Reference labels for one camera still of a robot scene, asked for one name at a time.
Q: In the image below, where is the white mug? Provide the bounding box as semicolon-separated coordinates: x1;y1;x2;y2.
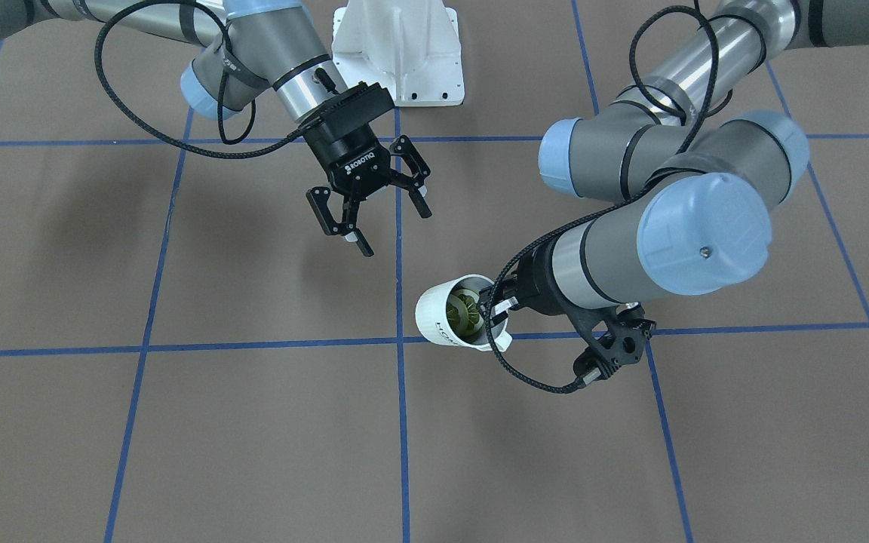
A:
414;275;513;353

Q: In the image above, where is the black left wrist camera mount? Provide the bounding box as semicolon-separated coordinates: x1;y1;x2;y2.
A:
567;302;656;388

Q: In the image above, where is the green lemon slice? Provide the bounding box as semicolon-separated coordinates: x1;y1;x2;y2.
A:
446;287;485;343

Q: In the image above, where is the white central mounting post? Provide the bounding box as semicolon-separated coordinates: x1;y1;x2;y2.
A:
332;1;465;107

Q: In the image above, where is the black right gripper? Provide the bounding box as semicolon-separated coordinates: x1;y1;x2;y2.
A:
300;81;434;257

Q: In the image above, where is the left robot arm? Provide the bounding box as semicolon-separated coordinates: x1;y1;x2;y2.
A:
479;1;869;320

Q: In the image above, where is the black camera cable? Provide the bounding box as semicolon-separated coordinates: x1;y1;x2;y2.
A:
484;0;734;394
94;0;330;161

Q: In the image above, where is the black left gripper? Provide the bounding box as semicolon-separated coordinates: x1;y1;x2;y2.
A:
483;243;584;324

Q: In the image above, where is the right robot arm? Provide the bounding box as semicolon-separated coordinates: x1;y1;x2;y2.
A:
0;1;431;256

